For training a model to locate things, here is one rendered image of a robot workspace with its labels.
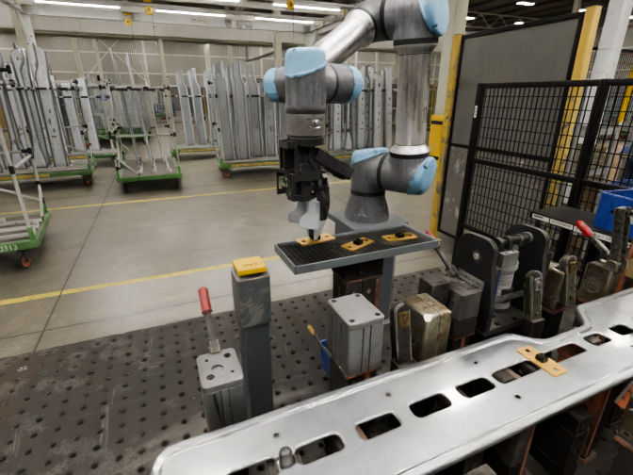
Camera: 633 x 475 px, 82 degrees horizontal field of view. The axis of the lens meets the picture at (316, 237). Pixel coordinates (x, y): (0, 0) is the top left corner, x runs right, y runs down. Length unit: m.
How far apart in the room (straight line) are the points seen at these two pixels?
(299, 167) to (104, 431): 0.83
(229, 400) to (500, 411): 0.45
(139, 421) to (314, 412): 0.60
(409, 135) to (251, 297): 0.63
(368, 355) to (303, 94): 0.49
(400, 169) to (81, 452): 1.09
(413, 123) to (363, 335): 0.63
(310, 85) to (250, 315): 0.47
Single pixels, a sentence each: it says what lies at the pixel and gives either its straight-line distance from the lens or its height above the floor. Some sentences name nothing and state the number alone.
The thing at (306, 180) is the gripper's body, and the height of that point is 1.34.
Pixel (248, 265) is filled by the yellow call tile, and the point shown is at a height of 1.16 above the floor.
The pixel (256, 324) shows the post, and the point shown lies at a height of 1.03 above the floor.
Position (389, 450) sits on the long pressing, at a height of 1.00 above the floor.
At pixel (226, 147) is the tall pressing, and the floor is 0.56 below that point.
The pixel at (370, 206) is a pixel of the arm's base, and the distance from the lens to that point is 1.19.
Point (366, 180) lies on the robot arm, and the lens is 1.18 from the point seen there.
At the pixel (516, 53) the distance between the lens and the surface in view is 3.46.
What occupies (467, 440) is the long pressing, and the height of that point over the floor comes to 1.00.
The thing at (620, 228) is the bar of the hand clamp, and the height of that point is 1.16.
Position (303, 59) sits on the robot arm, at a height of 1.54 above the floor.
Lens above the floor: 1.49
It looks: 21 degrees down
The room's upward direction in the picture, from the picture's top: straight up
